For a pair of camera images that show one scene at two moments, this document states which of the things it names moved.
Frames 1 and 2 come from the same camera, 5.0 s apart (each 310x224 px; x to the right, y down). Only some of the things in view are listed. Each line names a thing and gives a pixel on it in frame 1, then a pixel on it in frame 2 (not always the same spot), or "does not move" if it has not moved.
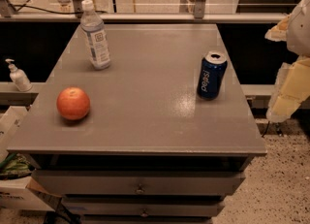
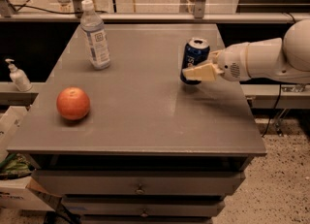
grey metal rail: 59,16 does not move
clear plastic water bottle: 98,46 does not move
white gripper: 300,29 to 232,61
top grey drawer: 140,182 does not move
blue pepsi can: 211,74 to 197,52
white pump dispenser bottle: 18,77 does not move
